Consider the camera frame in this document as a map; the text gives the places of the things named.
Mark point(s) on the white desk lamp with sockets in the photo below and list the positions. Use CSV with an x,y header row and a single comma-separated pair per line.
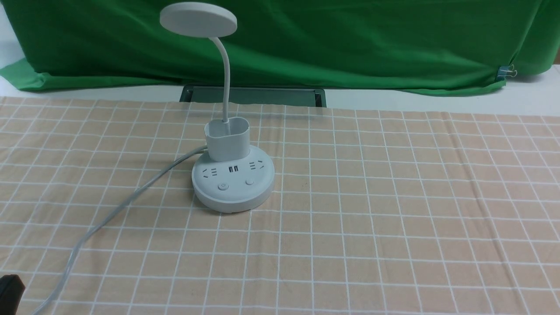
x,y
231,176

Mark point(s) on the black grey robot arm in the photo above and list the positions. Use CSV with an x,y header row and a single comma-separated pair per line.
x,y
11,291

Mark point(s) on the checkered beige tablecloth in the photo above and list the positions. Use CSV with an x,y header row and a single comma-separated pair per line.
x,y
371,212

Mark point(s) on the green backdrop cloth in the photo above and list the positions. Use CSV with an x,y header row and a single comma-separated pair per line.
x,y
429,47

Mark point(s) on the blue binder clip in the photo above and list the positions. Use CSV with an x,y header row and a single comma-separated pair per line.
x,y
505,72

